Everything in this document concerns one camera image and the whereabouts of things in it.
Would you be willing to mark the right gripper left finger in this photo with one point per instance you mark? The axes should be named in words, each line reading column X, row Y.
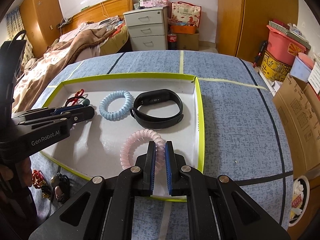
column 135, row 181

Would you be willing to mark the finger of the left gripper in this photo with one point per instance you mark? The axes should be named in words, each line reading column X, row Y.
column 67, row 109
column 73, row 117

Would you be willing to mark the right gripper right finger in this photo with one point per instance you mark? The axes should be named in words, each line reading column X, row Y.
column 184, row 180

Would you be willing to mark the red knot charm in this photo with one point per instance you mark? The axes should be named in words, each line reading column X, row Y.
column 74, row 100

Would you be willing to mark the red gold tassel charm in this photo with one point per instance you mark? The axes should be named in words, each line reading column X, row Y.
column 38, row 179

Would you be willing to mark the black fitness band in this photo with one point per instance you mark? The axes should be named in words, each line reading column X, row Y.
column 157, row 109

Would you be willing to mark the person's left hand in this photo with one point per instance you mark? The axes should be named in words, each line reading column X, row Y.
column 24, row 168

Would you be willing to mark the brown blanket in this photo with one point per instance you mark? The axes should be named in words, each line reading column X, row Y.
column 34, row 81

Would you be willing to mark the green cardboard tray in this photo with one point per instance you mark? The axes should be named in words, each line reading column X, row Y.
column 93, row 146

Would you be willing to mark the blue patterned tablecloth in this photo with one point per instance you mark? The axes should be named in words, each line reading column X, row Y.
column 244, row 136

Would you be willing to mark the patterned curtain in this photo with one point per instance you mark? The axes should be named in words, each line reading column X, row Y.
column 14, row 26

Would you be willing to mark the wooden corner wardrobe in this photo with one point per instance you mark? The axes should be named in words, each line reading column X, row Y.
column 40, row 18

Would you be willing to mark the white trash bin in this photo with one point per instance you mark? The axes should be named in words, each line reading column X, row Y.
column 300, row 199

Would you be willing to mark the grey drawer cabinet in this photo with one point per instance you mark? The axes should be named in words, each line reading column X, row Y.
column 148, row 28

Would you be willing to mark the wooden bed headboard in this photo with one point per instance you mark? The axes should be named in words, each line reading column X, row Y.
column 99, row 12

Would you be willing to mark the cola bottle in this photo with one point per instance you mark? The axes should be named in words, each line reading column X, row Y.
column 172, row 41

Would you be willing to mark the brown cardboard box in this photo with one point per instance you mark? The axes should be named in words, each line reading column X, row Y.
column 188, row 42

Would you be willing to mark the open cardboard box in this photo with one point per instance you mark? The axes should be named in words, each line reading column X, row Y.
column 298, row 107

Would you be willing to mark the yellow patterned box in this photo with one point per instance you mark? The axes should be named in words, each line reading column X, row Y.
column 273, row 69

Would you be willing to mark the orange box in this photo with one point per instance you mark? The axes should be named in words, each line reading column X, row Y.
column 183, row 29

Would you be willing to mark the red patterned gift bag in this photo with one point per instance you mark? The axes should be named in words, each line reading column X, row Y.
column 183, row 12

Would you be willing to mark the pink plastic bin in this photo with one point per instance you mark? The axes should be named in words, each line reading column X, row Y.
column 282, row 47

